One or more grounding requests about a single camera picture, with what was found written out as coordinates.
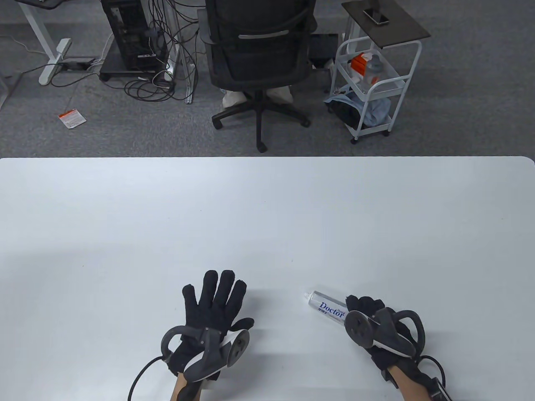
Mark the black bag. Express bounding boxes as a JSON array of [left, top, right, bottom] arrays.
[[328, 100, 364, 130]]

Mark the bundle of black cables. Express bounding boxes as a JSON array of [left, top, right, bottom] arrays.
[[125, 0, 199, 103]]

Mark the black box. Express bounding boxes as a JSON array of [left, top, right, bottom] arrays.
[[308, 33, 338, 69]]

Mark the person's right hand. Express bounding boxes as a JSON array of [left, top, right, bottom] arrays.
[[345, 294, 423, 383]]

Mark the white desk leg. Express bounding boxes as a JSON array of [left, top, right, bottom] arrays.
[[17, 0, 72, 86]]

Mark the silver toothpaste tube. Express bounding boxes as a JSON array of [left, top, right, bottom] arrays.
[[309, 290, 349, 326]]

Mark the grey left wrist tracker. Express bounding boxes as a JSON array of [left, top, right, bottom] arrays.
[[161, 326, 250, 383]]

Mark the black glove cable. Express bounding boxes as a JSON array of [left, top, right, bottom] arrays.
[[420, 355, 447, 387], [127, 355, 170, 401]]

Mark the person's left forearm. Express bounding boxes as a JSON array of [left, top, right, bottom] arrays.
[[168, 373, 205, 401]]

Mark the black office chair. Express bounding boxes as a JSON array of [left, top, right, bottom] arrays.
[[197, 0, 318, 153]]

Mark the white rolling cart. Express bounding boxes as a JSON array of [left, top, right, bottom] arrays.
[[329, 38, 423, 145]]

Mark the black computer tower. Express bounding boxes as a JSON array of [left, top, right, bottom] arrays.
[[102, 0, 169, 71]]

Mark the clear plastic bottle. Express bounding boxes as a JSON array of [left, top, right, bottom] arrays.
[[362, 54, 391, 94]]

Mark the light blue cloth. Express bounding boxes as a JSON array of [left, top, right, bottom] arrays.
[[326, 93, 391, 128]]

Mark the person's left hand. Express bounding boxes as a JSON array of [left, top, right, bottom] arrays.
[[167, 269, 255, 378]]

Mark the orange and white paper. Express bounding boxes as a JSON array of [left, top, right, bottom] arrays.
[[58, 109, 87, 129]]

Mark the black computer platform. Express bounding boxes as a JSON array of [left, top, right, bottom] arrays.
[[99, 44, 174, 82]]

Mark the dark desktop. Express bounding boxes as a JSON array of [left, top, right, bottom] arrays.
[[16, 0, 65, 10]]

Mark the silver metal desk leg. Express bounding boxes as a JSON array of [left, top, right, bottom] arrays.
[[167, 0, 196, 104]]

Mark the dark brown board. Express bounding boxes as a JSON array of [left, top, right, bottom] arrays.
[[341, 0, 431, 47]]

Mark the black phone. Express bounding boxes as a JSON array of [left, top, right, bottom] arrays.
[[362, 8, 390, 25]]

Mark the black left glove cable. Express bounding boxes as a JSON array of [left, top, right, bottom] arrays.
[[127, 355, 170, 401]]

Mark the black right glove cable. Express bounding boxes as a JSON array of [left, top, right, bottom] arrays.
[[420, 355, 447, 387]]

